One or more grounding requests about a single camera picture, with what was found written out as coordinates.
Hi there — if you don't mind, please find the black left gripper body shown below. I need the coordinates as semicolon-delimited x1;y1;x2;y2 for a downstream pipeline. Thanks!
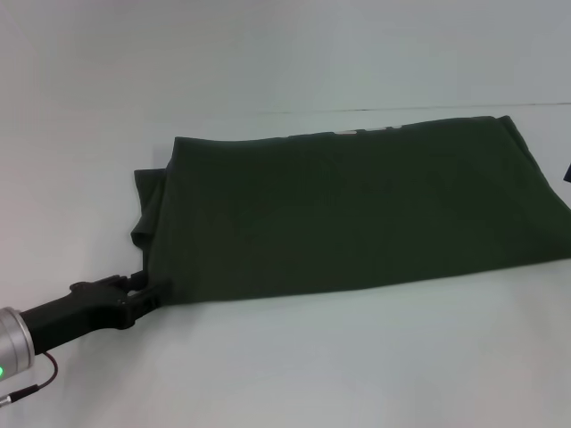
20;274;151;353

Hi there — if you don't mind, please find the dark green shirt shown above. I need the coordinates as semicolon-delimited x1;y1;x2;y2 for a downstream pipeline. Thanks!
129;114;571;309

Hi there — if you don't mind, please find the left arm cable with plugs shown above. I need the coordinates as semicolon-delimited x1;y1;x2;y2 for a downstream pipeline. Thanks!
0;350;61;403

